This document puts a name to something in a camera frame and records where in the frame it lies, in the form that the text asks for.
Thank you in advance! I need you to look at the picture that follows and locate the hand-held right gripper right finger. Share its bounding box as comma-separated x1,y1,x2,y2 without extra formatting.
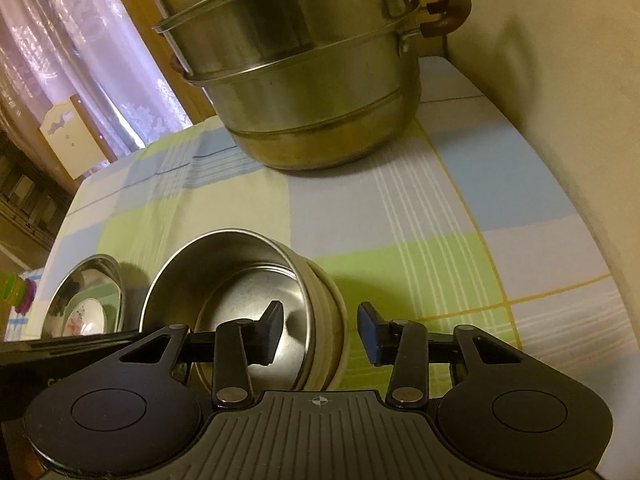
357,301,527,408

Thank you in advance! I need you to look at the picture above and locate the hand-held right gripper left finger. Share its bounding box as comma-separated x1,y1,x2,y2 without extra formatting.
120,300,284,407

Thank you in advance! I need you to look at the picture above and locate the floral small plate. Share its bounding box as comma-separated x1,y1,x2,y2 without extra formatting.
65,297,109,339

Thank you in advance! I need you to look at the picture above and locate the large steel plate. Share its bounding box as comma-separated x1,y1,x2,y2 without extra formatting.
42,254,126,344

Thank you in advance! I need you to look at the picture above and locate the small steel bowl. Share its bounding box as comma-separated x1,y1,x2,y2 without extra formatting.
139,229,315,397

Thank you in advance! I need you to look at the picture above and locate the checked tablecloth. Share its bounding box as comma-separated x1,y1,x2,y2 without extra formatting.
30,55,632,413

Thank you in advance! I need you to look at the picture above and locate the white wooden chair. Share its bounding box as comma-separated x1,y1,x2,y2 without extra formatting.
39,94,112,181

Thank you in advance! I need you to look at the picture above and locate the stainless steel steamer pot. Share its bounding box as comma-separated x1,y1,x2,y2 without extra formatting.
154,0,473,171

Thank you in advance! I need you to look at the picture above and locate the purple lace curtain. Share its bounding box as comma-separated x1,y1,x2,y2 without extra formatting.
0,0,194,162

